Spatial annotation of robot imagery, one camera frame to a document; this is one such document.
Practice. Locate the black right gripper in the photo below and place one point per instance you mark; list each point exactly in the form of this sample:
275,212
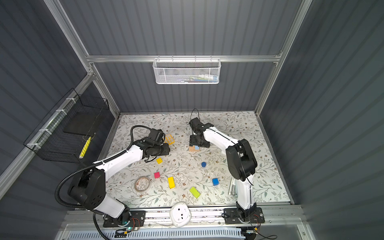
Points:
192,142

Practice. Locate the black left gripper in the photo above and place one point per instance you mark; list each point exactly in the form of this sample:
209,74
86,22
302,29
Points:
166,149

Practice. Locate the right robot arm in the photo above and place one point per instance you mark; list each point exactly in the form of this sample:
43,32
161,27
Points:
240,158

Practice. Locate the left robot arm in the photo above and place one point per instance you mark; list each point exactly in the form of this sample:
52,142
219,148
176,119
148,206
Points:
89,187

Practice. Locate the yellow rectangular block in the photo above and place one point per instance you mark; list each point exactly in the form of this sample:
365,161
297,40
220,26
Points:
171,182

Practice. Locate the lime green block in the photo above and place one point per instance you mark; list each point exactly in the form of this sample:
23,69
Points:
194,192

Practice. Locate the yellow calculator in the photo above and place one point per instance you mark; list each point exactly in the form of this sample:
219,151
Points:
169,139

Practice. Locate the magenta cube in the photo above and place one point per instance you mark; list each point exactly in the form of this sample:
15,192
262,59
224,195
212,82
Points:
157,175

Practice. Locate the clear tape roll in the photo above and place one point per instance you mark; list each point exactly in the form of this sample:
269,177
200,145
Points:
142,184

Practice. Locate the white round device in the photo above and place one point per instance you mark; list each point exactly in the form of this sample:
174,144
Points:
180,214

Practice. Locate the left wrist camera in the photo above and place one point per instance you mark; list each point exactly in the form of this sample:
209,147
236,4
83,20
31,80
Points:
157,136

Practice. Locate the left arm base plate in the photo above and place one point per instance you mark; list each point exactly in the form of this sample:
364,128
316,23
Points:
133,219

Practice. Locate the white wire basket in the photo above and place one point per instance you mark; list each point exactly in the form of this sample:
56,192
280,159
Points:
187,73

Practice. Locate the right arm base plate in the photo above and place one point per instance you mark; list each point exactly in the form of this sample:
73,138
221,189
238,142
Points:
237,216

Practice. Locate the black wire basket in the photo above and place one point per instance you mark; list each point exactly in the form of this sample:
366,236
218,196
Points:
64,134

